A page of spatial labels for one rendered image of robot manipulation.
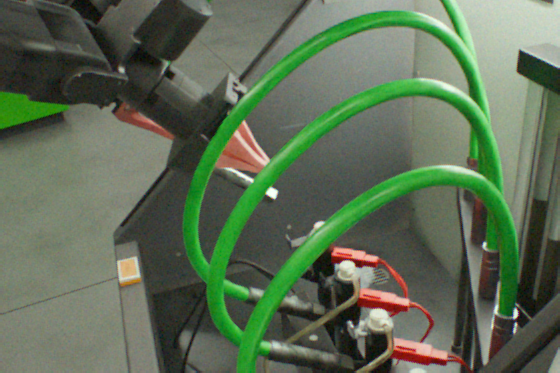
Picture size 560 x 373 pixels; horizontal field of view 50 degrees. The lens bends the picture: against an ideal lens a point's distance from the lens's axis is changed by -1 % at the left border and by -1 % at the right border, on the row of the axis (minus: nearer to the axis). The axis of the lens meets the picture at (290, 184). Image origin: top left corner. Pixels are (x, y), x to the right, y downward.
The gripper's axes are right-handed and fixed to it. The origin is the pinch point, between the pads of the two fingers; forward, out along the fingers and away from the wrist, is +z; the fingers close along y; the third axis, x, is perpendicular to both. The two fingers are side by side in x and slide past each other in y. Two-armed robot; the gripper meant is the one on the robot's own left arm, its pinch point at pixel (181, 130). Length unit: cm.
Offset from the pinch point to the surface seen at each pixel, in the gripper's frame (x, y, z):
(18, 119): 214, 208, -137
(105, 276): 148, 113, -16
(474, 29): -29.0, 24.9, 15.6
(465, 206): -15.7, 10.7, 30.7
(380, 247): 11, 39, 33
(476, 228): -17.4, 3.0, 31.9
